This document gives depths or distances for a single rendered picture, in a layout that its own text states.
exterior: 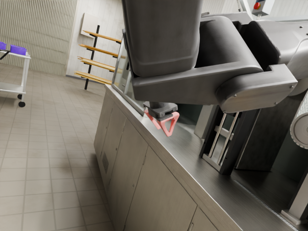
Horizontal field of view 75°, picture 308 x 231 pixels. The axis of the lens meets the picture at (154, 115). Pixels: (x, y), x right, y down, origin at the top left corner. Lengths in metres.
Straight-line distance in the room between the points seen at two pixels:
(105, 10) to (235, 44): 9.07
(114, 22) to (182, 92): 9.14
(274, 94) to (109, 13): 9.13
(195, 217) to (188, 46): 0.69
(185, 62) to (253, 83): 0.06
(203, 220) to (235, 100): 0.61
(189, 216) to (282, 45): 0.69
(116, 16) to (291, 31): 9.17
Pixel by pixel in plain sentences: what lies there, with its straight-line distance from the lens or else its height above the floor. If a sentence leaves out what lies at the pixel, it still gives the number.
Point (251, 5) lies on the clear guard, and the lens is 1.57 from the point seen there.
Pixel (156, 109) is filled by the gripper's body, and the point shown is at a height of 1.11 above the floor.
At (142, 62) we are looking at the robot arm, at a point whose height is 1.22.
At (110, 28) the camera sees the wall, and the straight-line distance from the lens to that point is 9.24.
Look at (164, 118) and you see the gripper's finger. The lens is 0.56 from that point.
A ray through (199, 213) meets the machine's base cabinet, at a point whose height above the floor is 0.80.
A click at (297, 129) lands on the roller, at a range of 0.87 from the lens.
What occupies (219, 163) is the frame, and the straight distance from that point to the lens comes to 0.90.
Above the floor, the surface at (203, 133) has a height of 0.94.
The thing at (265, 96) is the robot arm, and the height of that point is 1.22.
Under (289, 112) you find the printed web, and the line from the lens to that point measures 1.11.
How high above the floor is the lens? 1.22
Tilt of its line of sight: 12 degrees down
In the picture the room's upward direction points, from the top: 16 degrees clockwise
